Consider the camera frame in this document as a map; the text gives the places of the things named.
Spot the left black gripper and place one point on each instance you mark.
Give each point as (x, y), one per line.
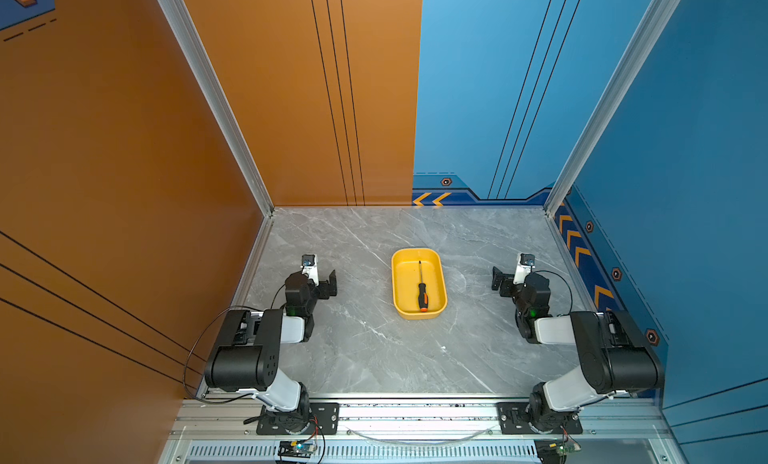
(330, 291)

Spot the aluminium front rail frame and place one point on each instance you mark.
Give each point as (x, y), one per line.
(427, 428)

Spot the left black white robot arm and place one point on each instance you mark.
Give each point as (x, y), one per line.
(245, 356)

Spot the orange black handled screwdriver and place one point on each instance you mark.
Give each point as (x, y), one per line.
(423, 300)

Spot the yellow plastic bin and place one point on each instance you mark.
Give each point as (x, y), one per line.
(405, 279)

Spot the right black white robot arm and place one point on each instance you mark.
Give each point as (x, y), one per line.
(614, 357)

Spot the left aluminium corner post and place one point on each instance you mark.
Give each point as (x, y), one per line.
(185, 32)

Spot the aluminium corner post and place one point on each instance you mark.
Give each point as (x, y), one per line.
(642, 42)
(185, 32)

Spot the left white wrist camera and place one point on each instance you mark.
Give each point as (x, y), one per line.
(309, 268)

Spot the circuit board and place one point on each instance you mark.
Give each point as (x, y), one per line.
(296, 451)
(556, 452)

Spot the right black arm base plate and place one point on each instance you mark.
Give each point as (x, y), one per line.
(516, 418)

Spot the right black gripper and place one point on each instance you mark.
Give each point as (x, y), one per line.
(508, 283)

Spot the left circuit board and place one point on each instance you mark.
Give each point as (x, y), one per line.
(296, 451)

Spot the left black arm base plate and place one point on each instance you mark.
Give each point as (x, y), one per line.
(321, 417)

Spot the right circuit board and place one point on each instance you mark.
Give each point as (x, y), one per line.
(556, 452)

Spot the right aluminium corner post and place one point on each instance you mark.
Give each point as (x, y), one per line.
(642, 42)

